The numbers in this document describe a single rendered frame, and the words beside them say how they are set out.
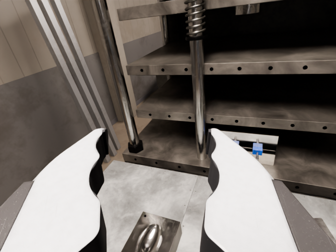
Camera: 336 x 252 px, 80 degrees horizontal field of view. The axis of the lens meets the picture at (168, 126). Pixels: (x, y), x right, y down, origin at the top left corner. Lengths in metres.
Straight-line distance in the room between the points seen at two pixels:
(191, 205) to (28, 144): 2.01
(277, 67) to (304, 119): 0.26
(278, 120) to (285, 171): 0.26
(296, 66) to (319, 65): 0.07
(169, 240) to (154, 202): 0.23
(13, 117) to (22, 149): 0.34
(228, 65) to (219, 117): 0.25
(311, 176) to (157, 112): 0.79
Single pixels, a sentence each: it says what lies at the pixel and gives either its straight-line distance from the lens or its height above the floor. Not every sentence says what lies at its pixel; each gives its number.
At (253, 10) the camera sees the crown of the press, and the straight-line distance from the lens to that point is 1.15.
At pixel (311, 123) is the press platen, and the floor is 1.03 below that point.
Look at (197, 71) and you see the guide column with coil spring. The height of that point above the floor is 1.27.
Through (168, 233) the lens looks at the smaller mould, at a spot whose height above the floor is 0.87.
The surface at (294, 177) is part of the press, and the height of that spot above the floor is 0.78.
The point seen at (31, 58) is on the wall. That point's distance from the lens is 2.56.
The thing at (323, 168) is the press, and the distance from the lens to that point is 1.21.
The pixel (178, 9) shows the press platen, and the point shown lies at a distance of 0.96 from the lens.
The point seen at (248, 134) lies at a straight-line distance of 1.03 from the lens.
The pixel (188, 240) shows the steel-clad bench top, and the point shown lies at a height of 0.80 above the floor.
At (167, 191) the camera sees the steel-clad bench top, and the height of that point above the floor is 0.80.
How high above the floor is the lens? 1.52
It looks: 30 degrees down
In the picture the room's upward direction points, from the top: 8 degrees counter-clockwise
